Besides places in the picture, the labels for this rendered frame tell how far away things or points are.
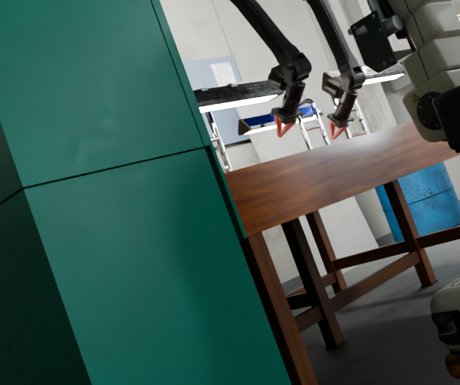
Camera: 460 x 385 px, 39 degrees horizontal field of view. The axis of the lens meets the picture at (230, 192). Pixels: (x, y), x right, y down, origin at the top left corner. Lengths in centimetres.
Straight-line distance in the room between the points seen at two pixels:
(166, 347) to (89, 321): 20
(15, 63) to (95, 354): 64
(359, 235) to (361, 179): 325
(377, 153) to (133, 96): 103
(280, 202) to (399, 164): 67
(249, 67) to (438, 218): 205
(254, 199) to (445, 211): 397
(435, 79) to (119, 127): 84
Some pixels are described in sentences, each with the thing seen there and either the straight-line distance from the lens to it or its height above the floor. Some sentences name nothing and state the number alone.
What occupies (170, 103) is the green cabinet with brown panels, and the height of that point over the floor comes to 97.
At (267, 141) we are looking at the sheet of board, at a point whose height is 118.
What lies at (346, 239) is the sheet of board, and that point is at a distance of 532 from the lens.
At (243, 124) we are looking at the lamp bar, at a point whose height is 108.
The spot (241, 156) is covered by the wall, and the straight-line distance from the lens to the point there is 530.
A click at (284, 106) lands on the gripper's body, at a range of 212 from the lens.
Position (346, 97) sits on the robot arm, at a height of 92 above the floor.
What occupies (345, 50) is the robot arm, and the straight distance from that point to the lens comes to 241.
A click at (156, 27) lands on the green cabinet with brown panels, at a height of 118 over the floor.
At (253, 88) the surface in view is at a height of 108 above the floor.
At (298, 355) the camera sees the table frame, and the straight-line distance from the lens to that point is 182.
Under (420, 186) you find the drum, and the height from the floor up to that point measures 42.
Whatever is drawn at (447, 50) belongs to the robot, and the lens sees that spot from 186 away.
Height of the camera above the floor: 61
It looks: 3 degrees up
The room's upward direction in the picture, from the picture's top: 20 degrees counter-clockwise
